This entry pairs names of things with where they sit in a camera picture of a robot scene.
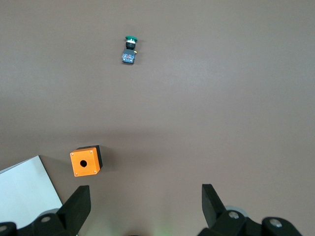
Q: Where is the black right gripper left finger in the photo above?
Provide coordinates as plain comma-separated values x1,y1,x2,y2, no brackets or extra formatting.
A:
31,185,92,236

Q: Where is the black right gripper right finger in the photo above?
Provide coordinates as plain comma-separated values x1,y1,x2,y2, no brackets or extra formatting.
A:
198,183,263,236

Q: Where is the white drawer cabinet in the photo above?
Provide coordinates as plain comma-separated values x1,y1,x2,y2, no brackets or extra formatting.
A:
0,154,63,226

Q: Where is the green mushroom push button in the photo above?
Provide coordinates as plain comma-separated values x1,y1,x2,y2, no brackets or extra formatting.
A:
121,35,138,65

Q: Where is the orange button enclosure box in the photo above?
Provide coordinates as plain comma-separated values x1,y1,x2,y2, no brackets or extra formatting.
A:
69,145,103,177

